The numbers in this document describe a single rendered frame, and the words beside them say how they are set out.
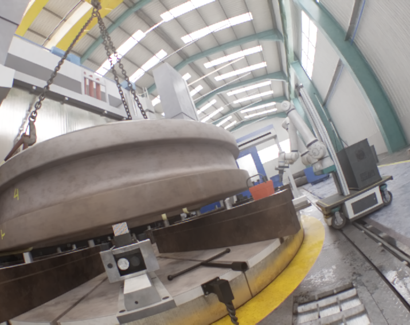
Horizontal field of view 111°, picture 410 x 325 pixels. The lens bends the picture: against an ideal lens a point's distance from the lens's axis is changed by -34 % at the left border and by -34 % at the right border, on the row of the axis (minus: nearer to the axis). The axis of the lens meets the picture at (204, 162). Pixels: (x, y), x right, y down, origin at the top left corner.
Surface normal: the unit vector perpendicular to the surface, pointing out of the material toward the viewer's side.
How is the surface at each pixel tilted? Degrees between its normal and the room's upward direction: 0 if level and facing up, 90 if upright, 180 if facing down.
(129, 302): 90
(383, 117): 90
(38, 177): 90
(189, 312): 90
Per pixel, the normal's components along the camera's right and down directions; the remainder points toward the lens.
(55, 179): 0.15, -0.26
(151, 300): 0.34, -0.32
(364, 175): -0.36, -0.09
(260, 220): -0.69, 0.07
